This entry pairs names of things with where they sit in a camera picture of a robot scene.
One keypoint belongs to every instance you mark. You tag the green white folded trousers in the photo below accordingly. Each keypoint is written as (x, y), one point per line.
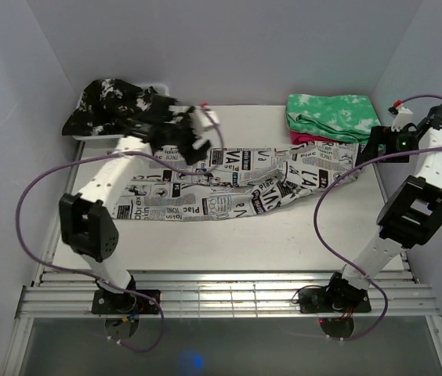
(345, 118)

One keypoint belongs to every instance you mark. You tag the aluminium rail frame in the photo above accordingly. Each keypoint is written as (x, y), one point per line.
(227, 292)

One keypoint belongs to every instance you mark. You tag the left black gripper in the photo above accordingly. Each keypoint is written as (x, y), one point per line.
(189, 155)

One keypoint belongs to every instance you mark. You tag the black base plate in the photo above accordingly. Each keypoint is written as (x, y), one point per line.
(107, 303)
(317, 299)

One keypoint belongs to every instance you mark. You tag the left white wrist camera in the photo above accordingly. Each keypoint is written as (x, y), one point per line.
(204, 119)

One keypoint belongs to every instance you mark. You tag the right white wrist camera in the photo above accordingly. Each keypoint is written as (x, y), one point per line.
(401, 116)

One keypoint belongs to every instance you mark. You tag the pink folded trousers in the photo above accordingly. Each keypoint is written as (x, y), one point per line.
(298, 138)

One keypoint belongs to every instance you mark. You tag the black white patterned garment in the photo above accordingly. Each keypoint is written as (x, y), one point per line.
(108, 106)

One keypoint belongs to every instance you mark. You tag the newspaper print trousers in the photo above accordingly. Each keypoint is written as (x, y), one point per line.
(233, 182)

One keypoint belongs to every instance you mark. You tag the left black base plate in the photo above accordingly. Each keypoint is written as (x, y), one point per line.
(107, 303)

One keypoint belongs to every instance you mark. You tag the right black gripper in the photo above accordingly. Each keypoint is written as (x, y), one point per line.
(379, 135)

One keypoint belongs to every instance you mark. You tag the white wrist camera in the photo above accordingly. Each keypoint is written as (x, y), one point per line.
(204, 119)
(401, 116)

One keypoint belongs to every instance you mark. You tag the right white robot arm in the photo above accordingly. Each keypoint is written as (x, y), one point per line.
(412, 214)

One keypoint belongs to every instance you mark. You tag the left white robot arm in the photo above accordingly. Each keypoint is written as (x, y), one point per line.
(85, 217)

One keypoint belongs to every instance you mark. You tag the white plastic basket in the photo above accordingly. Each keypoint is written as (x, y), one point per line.
(161, 88)

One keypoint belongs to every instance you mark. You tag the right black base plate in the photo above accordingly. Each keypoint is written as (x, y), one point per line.
(317, 299)

